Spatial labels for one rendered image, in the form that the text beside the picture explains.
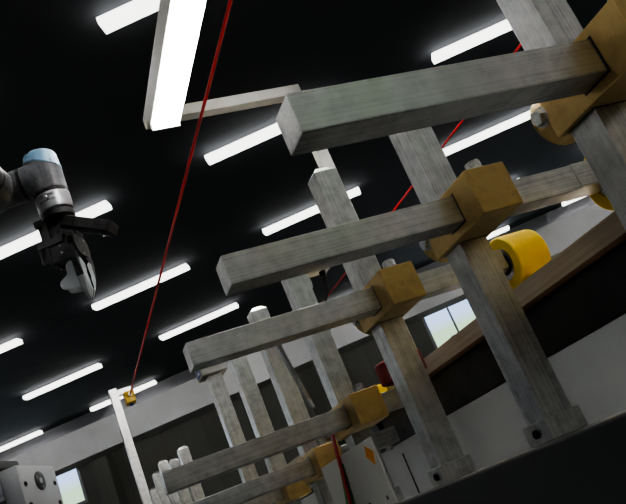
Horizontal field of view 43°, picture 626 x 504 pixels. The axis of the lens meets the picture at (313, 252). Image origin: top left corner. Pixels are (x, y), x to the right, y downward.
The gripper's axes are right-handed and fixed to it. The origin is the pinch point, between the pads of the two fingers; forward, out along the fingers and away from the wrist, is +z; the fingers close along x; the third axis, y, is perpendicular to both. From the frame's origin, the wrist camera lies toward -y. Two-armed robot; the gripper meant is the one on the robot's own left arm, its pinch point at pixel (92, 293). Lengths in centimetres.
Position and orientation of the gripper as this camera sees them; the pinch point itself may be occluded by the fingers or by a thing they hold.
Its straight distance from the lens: 173.3
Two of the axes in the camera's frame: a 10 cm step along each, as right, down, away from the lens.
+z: 3.7, 8.8, -3.1
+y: -9.1, 4.0, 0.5
